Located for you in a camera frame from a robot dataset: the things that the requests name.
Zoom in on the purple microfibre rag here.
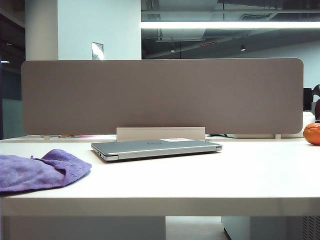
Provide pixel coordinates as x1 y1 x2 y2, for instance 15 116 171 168
0 148 93 193

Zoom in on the silver closed laptop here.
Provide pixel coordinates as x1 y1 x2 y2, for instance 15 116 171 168
90 138 223 163

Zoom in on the grey-brown felt desk divider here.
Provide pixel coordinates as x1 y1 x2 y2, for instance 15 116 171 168
20 57 305 136

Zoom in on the paper notice on pillar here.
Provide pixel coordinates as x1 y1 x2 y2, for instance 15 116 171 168
91 41 104 61

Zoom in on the black computer monitor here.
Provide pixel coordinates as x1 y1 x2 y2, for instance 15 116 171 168
303 87 314 111

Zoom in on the orange mandarin fruit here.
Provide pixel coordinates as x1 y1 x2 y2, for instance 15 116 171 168
302 119 320 146

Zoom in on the person in dark clothes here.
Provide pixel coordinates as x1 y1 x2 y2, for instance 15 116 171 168
312 83 320 121

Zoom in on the white divider mounting bracket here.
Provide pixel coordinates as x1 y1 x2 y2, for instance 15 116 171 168
116 126 207 142

